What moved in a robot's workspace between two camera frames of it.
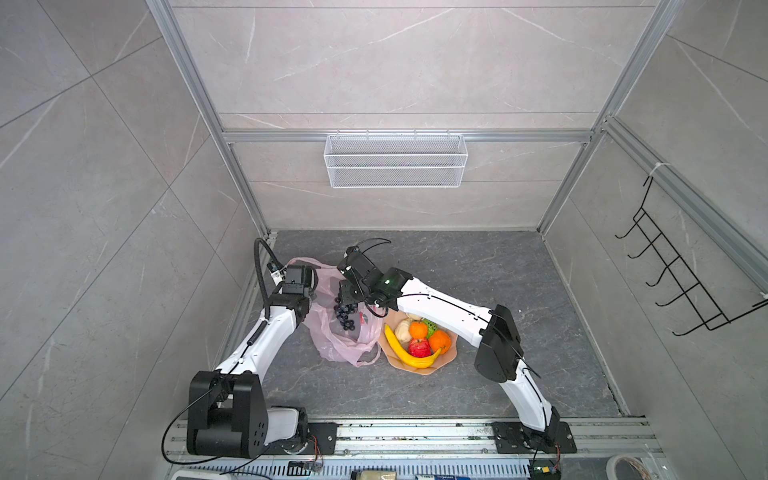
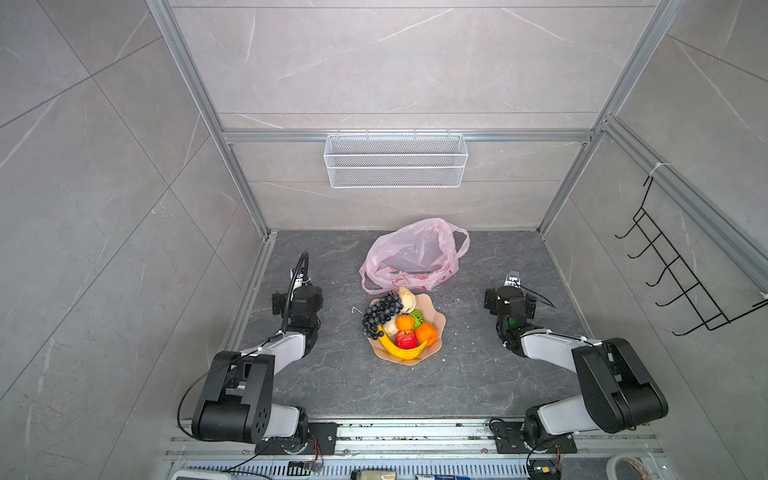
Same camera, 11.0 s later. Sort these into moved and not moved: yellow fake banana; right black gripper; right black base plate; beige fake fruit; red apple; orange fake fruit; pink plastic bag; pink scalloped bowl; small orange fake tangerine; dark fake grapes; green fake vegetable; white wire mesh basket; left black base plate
Moved: dark fake grapes; pink plastic bag; yellow fake banana; beige fake fruit; orange fake fruit; green fake vegetable; red apple; pink scalloped bowl; small orange fake tangerine; right black gripper
Not moved: white wire mesh basket; right black base plate; left black base plate
